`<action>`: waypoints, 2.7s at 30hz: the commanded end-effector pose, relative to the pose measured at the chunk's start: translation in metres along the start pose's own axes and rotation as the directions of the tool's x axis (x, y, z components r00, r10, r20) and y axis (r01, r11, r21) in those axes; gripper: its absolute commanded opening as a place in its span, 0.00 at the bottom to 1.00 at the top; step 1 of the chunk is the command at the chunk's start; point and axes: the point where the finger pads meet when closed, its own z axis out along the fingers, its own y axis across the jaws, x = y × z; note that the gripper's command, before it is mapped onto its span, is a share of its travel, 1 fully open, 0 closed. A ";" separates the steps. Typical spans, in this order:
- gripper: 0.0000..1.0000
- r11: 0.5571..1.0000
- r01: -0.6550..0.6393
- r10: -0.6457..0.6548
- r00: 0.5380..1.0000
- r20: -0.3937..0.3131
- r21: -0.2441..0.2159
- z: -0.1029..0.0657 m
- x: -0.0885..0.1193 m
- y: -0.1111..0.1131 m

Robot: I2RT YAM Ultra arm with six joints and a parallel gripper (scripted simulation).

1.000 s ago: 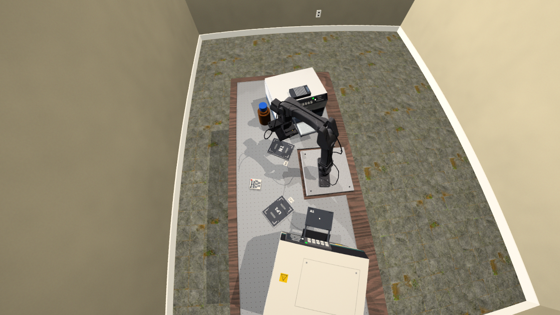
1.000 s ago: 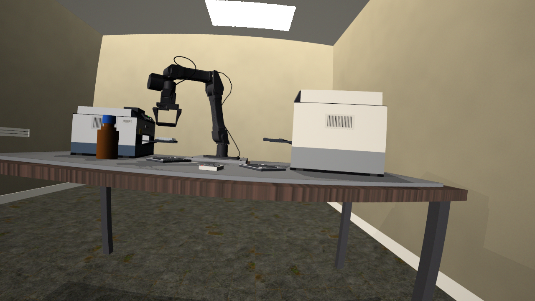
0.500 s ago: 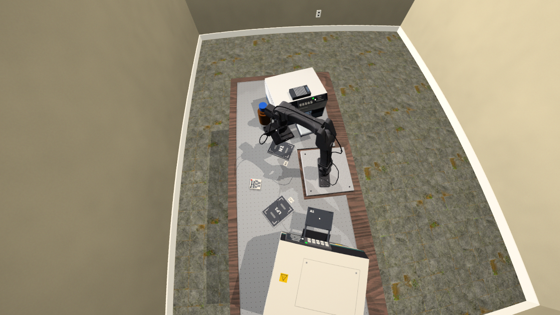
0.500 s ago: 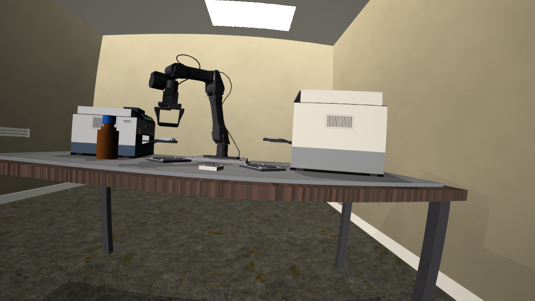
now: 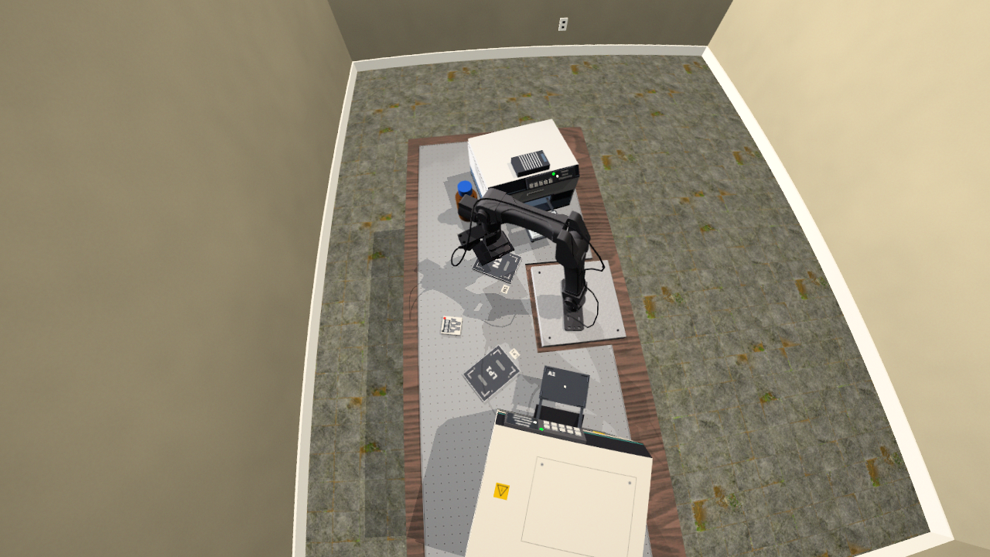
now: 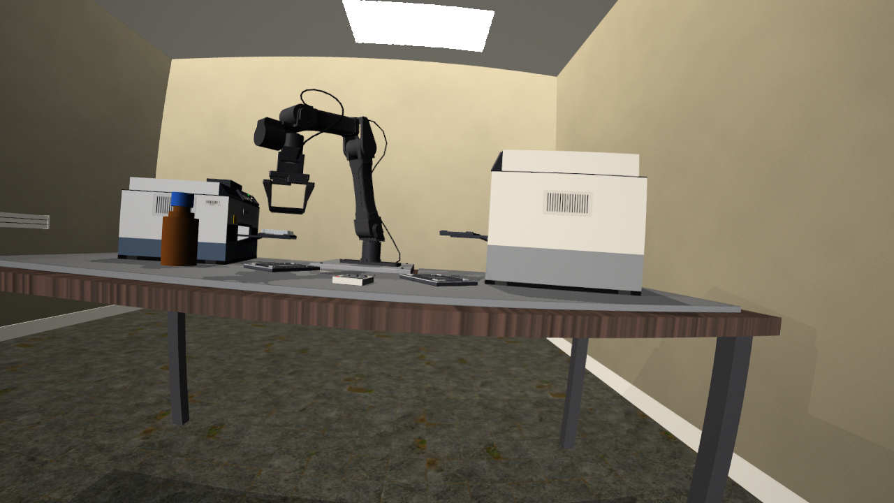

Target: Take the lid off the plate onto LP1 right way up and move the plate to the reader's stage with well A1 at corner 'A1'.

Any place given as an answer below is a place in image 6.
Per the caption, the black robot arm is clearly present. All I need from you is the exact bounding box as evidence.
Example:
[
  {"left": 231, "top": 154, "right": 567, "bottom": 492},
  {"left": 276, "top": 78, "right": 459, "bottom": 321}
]
[{"left": 254, "top": 103, "right": 401, "bottom": 267}]

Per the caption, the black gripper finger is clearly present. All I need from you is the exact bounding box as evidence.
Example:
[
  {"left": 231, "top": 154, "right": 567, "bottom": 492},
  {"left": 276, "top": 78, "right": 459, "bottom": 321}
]
[
  {"left": 303, "top": 184, "right": 314, "bottom": 209},
  {"left": 263, "top": 180, "right": 272, "bottom": 210}
]

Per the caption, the brown bottle with blue cap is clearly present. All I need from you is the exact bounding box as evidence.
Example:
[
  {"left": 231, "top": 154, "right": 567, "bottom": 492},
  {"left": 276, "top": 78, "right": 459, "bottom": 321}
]
[{"left": 161, "top": 192, "right": 199, "bottom": 266}]

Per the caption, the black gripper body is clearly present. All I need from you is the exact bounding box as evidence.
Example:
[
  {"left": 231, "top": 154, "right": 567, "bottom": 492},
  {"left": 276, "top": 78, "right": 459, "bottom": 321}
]
[{"left": 263, "top": 170, "right": 315, "bottom": 186}]

